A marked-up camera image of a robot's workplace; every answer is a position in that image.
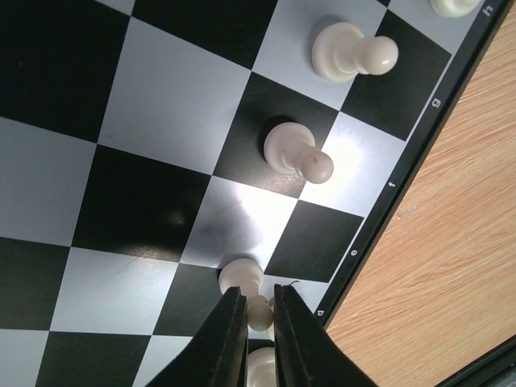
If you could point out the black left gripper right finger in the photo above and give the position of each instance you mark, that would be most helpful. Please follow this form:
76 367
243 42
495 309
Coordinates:
305 354

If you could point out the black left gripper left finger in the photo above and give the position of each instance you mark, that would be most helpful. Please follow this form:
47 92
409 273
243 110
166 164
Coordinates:
217 354

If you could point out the white chess piece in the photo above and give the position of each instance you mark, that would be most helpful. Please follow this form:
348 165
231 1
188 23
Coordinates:
261 368

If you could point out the white chess rook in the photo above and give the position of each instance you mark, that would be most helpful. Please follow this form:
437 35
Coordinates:
454 8

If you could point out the black and white chessboard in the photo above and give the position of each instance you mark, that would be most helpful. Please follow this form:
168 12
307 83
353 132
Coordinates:
133 169

